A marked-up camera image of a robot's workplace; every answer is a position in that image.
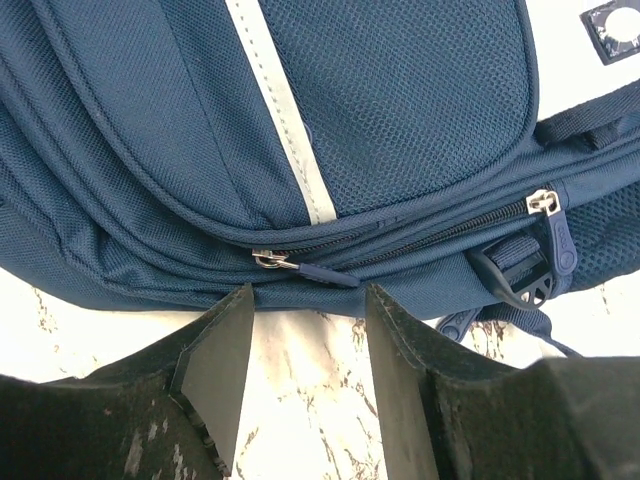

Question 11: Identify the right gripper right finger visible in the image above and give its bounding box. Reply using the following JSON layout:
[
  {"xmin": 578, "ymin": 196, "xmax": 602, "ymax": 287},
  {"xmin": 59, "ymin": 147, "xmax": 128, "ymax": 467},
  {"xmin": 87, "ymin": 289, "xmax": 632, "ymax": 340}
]
[{"xmin": 366, "ymin": 285, "xmax": 639, "ymax": 479}]

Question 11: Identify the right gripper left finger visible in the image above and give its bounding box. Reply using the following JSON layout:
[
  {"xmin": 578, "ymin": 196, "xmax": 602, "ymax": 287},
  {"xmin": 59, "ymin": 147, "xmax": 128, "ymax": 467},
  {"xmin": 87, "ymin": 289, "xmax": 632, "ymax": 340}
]
[{"xmin": 1, "ymin": 285, "xmax": 254, "ymax": 479}]

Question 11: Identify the navy blue student backpack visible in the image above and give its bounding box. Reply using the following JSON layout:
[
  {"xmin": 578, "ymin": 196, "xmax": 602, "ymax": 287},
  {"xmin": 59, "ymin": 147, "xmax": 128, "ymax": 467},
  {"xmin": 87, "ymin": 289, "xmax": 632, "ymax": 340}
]
[{"xmin": 1, "ymin": 1, "xmax": 639, "ymax": 340}]

